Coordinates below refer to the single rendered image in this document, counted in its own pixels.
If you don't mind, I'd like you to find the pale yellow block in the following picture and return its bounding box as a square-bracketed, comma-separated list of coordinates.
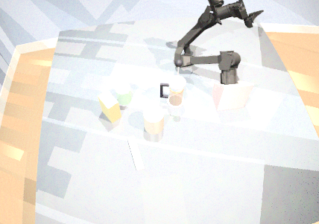
[98, 90, 121, 122]

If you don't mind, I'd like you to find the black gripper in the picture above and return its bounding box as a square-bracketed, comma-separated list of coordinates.
[226, 0, 264, 28]

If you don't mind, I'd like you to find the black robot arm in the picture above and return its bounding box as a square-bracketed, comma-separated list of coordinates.
[174, 0, 248, 85]

